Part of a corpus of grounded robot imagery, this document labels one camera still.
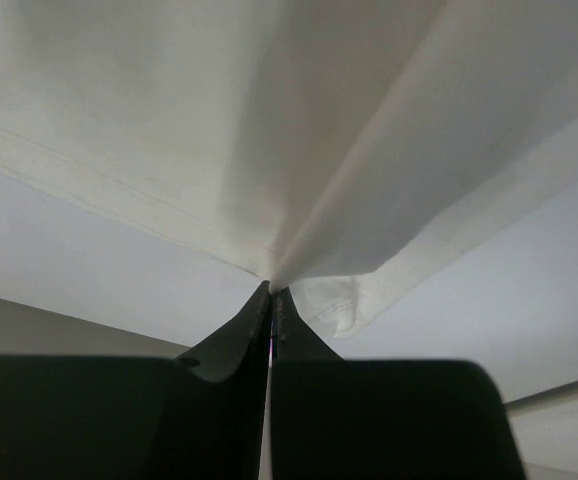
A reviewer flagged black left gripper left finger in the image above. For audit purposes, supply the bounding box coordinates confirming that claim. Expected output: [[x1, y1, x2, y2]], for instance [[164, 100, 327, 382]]
[[0, 284, 271, 479]]

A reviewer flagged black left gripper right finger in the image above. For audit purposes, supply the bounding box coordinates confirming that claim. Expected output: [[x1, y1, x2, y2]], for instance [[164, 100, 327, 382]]
[[271, 289, 526, 479]]

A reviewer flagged cream white t shirt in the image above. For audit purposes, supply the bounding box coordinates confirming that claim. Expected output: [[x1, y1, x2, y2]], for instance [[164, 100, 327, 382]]
[[0, 1, 578, 336]]

